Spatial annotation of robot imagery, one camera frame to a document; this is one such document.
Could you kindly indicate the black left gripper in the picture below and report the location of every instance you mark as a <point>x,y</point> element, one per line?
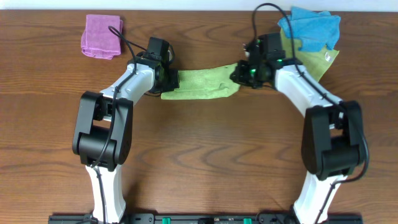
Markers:
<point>175,83</point>

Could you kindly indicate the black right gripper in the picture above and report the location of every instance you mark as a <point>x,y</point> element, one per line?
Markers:
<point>238,74</point>

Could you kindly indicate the light green cloth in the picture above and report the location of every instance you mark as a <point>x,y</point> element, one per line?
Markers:
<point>204,84</point>

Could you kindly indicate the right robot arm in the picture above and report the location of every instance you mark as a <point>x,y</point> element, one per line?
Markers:
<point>333,143</point>

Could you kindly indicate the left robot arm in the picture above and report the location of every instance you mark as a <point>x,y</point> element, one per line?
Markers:
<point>103,130</point>

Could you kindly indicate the olive green cloth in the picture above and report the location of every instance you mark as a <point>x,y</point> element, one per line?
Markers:
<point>317,63</point>

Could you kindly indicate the crumpled blue cloth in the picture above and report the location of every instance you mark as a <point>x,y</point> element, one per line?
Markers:
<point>315,30</point>

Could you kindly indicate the folded pink cloth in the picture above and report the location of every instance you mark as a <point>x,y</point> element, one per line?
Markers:
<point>97,40</point>

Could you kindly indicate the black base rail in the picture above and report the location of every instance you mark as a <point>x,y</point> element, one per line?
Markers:
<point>148,218</point>

